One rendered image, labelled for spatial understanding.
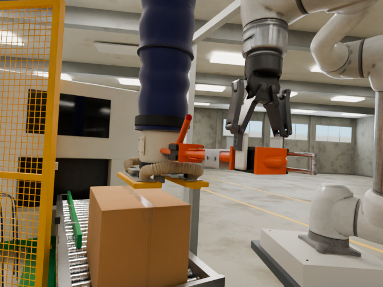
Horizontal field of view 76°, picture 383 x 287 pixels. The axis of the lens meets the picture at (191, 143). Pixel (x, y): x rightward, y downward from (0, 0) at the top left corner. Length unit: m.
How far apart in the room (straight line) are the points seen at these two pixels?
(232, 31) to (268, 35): 5.34
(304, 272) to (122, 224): 0.70
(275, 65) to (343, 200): 0.79
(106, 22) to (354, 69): 5.23
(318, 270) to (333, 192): 0.32
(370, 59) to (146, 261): 1.13
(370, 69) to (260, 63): 0.57
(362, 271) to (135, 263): 0.86
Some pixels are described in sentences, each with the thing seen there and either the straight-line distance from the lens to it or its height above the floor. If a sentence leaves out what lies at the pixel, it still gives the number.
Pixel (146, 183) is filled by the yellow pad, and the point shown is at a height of 1.09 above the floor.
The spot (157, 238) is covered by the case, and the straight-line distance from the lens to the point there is 1.16.
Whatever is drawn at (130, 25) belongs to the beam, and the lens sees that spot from 5.72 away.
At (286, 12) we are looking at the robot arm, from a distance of 0.54.
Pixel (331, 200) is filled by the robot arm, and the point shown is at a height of 1.03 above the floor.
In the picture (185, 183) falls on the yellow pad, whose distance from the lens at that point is 0.91.
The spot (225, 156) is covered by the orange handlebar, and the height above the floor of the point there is 1.20.
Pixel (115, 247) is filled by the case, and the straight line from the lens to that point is 1.12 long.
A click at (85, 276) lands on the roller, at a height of 0.54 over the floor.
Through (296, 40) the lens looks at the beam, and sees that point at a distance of 6.32.
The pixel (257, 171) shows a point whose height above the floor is 1.18.
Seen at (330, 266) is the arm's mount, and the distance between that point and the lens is 1.07.
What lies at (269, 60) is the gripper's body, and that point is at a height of 1.39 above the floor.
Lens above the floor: 1.21
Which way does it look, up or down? 1 degrees up
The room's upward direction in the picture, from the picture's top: 3 degrees clockwise
